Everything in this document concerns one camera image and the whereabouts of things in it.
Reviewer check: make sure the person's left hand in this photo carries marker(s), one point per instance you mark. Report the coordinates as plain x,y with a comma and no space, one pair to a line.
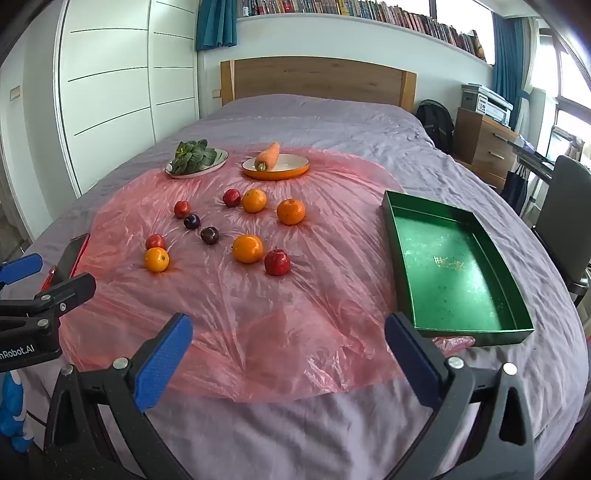
11,415

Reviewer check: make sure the dark shopping bag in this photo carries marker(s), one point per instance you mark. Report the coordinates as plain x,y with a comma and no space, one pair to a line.
515,189

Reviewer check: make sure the wooden headboard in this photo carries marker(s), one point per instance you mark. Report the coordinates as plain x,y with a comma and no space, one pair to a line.
318,78

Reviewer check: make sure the cluttered desk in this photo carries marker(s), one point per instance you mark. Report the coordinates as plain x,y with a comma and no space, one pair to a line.
531,159

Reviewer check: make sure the white wardrobe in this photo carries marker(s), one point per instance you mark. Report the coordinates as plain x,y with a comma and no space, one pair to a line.
115,69

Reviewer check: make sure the wall light switch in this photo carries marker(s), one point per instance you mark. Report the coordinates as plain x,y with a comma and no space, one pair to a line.
15,92

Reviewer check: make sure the row of books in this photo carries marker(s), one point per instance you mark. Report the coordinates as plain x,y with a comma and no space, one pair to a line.
369,9

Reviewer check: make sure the pink plastic sheet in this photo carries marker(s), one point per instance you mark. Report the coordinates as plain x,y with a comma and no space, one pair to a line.
277,323

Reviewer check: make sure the dark purple plum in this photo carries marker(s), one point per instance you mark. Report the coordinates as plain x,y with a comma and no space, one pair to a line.
209,235
192,221

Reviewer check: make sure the orange plate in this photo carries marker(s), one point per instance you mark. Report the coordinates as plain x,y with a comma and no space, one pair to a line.
288,165

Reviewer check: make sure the white printer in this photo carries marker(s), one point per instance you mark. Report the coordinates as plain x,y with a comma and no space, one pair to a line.
489,104

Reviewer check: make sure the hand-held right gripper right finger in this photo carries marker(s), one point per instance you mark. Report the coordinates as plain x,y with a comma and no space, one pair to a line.
411,355

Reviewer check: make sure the short teal curtain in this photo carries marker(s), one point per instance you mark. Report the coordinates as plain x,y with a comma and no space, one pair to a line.
216,23

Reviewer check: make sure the long teal curtain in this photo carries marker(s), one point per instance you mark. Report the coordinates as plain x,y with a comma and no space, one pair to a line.
503,55

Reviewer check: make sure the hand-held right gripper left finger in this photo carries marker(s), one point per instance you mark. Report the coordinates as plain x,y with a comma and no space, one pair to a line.
166,355

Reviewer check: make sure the orange tangerine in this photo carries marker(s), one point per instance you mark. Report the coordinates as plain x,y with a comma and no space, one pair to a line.
291,211
254,200
156,259
247,248

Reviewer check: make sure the black backpack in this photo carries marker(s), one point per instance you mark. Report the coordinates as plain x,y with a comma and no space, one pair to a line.
436,122

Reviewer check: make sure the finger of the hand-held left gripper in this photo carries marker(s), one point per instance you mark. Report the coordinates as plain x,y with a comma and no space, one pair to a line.
23,267
69,290

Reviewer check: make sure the grey office chair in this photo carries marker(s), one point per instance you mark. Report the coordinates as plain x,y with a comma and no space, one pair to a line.
568,194

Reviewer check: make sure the green rectangular tray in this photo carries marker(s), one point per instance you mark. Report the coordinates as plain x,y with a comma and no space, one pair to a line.
443,258

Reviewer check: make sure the orange carrot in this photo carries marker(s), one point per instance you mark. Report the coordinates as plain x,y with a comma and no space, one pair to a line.
268,157

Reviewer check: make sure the window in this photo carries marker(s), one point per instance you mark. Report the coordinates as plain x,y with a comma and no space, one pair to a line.
572,69

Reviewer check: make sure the white plate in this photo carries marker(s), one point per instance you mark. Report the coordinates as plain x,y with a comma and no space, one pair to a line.
218,160

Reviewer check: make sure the wooden drawer cabinet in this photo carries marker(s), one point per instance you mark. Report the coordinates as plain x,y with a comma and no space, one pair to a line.
480,143

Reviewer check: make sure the red apple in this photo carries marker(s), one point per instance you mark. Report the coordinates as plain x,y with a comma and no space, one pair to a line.
155,242
231,197
277,262
182,208

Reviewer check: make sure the phone in red case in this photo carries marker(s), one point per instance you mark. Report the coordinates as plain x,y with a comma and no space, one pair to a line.
76,254

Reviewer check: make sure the green bok choy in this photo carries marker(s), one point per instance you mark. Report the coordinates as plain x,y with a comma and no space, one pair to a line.
191,154

